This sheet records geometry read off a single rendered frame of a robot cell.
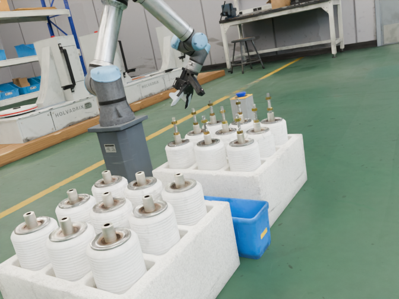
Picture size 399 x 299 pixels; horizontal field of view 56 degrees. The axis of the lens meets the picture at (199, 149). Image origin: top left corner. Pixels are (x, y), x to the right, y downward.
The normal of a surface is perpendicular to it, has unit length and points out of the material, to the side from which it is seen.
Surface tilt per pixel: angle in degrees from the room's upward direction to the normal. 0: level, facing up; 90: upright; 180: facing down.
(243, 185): 90
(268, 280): 0
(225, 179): 90
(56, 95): 90
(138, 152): 90
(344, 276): 0
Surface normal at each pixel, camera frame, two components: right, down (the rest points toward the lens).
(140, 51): -0.48, 0.33
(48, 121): 0.86, -0.01
